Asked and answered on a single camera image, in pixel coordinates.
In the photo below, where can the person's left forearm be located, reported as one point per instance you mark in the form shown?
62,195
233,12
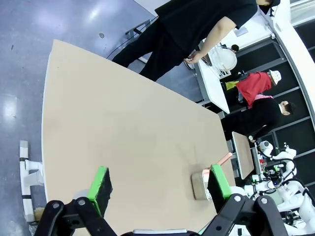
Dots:
209,44

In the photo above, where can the person in red shirt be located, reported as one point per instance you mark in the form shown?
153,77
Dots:
253,86

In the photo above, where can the person in black T-shirt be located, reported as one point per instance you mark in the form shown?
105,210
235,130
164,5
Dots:
187,22

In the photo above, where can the yellow green bag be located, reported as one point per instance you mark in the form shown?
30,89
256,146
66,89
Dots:
231,85

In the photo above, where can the white humanoid robot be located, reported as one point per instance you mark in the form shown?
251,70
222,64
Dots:
292,196
265,146

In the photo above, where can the small brown top table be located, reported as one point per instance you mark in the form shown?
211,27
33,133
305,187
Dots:
242,155

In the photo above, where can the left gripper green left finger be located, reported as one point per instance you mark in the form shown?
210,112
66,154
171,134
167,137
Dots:
98,186

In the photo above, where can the person in black clothes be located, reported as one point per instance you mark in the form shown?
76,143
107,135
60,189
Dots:
256,115

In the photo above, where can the round floor socket cover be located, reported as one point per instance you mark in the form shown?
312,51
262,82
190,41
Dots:
101,35

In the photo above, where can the background person dark hair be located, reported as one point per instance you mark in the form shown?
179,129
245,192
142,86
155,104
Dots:
235,48

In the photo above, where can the small white handheld object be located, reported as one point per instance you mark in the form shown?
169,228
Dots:
188,59

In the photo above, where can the white side table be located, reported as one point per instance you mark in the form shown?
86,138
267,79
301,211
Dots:
211,86

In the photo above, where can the person's left hand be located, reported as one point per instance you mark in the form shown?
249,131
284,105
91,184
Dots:
195,57

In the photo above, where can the rectangular steel container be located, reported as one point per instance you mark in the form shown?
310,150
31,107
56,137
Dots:
198,184

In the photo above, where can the large white plate in rack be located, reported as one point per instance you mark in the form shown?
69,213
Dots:
229,60

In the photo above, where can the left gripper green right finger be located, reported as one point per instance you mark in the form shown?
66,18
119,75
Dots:
219,186

